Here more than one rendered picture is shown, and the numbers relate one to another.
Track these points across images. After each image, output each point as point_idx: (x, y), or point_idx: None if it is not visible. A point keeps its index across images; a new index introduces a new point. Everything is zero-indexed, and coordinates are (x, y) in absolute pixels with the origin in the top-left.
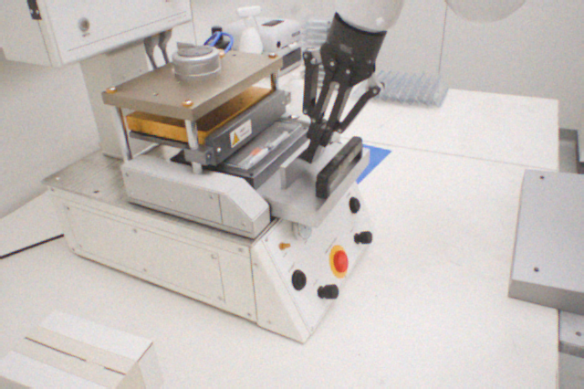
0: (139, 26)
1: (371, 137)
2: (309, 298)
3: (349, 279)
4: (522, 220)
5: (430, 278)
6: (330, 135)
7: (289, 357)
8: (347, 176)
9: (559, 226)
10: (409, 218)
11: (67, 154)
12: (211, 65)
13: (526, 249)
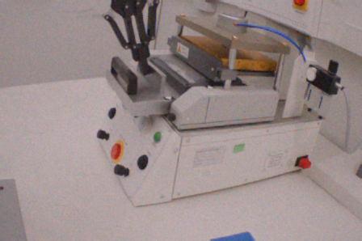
0: (274, 13)
1: None
2: (107, 127)
3: (110, 167)
4: (22, 234)
5: (66, 187)
6: (131, 51)
7: (97, 128)
8: (118, 83)
9: None
10: (124, 233)
11: (343, 134)
12: (217, 19)
13: (10, 203)
